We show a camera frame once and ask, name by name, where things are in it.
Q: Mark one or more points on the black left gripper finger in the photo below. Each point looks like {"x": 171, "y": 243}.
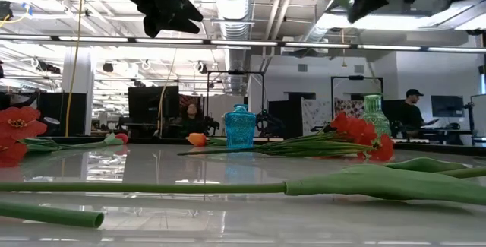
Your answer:
{"x": 153, "y": 24}
{"x": 182, "y": 17}

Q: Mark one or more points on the red artificial tulip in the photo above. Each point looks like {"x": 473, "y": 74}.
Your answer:
{"x": 121, "y": 138}
{"x": 379, "y": 186}

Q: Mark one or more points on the red artificial flower bunch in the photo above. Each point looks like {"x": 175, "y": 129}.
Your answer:
{"x": 19, "y": 123}
{"x": 357, "y": 129}

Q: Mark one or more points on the orange artificial tulip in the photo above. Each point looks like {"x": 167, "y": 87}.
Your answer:
{"x": 196, "y": 139}

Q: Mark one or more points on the black background robot arm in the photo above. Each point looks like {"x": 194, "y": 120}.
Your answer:
{"x": 267, "y": 123}
{"x": 210, "y": 123}

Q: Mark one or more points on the green glass vase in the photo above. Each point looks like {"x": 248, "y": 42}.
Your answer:
{"x": 374, "y": 116}

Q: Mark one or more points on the squat blue glass vase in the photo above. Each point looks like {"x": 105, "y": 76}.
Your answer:
{"x": 240, "y": 129}

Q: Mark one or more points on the long white light strip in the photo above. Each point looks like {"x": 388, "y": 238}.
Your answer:
{"x": 243, "y": 43}

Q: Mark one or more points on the large black screen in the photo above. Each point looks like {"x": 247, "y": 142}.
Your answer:
{"x": 152, "y": 104}

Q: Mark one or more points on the red floral patterned cloth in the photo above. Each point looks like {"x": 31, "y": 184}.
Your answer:
{"x": 347, "y": 108}

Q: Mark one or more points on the person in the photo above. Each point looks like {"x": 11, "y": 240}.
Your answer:
{"x": 410, "y": 116}
{"x": 193, "y": 119}

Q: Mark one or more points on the white patterned cloth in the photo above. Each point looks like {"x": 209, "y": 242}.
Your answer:
{"x": 315, "y": 116}

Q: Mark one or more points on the dark computer monitor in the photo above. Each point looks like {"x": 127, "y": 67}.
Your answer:
{"x": 447, "y": 106}

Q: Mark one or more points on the black partition panel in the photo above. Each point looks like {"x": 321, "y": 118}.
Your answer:
{"x": 72, "y": 114}

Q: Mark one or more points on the black ceiling-mounted device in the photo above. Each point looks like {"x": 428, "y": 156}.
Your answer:
{"x": 5, "y": 10}

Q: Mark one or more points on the white board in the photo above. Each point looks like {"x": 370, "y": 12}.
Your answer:
{"x": 479, "y": 114}

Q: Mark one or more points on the black round lamp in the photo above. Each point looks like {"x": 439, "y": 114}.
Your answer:
{"x": 51, "y": 125}

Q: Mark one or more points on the dark office desk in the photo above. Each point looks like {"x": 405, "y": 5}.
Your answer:
{"x": 448, "y": 133}

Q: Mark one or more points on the short green stem piece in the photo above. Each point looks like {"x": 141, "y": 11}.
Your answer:
{"x": 57, "y": 214}

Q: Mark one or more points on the silver ventilation duct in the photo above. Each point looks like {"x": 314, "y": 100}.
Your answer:
{"x": 235, "y": 4}

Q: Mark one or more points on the black metal frame stand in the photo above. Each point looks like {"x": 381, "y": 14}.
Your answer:
{"x": 357, "y": 77}

